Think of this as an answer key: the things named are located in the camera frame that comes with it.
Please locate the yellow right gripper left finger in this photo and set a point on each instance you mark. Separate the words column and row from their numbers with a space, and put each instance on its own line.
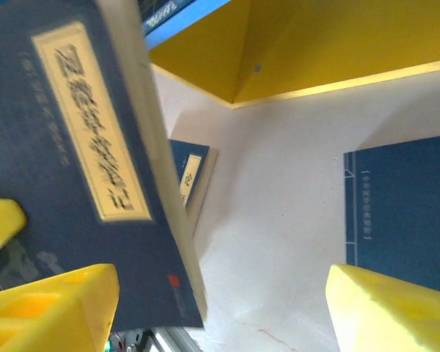
column 40, row 322

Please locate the navy book labelled Yuewei Caotang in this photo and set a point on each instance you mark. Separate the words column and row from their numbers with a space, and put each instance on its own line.
column 58, row 110

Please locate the yellow pink blue bookshelf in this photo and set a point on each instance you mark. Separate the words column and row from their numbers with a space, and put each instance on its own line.
column 315, row 44

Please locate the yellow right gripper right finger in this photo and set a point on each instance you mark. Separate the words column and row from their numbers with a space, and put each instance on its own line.
column 388, row 322

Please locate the black base controller module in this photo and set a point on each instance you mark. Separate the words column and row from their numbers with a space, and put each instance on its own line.
column 128, row 342

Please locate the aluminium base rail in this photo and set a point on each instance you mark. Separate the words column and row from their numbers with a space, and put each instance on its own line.
column 172, row 342

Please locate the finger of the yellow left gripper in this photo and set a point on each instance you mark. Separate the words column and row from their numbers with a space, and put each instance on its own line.
column 0, row 227

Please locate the navy book labelled Lunyu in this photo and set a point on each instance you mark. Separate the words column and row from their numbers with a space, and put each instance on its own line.
column 196, row 172

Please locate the navy book labelled Yijing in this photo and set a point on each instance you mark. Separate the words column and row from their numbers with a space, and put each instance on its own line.
column 407, row 212

